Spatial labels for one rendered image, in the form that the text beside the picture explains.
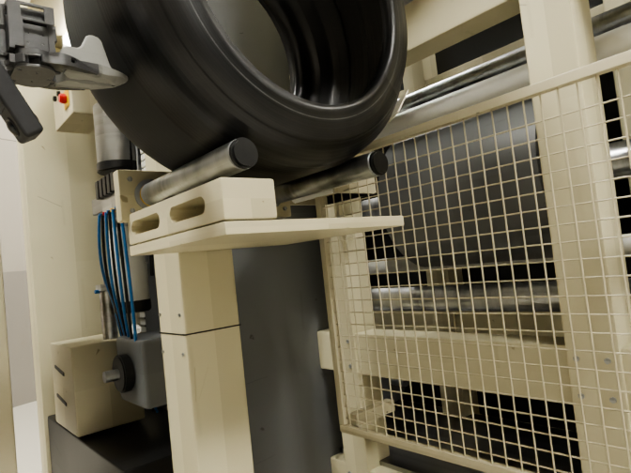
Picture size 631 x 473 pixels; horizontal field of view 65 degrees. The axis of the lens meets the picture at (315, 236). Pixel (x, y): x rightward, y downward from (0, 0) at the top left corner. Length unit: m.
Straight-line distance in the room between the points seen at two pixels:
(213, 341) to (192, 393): 0.11
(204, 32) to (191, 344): 0.61
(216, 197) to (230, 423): 0.58
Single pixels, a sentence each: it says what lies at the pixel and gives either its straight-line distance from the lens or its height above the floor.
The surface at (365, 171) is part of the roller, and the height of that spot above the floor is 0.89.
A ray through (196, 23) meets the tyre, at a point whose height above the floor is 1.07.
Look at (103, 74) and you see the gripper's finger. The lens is 0.76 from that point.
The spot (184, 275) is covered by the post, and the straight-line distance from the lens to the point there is 1.04.
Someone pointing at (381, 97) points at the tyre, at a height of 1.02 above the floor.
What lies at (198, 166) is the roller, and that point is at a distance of 0.78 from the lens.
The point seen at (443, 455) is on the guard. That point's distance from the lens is 1.15.
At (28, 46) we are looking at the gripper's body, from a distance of 0.75.
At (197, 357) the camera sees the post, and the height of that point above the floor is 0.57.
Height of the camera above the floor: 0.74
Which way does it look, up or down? 3 degrees up
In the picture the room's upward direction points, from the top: 6 degrees counter-clockwise
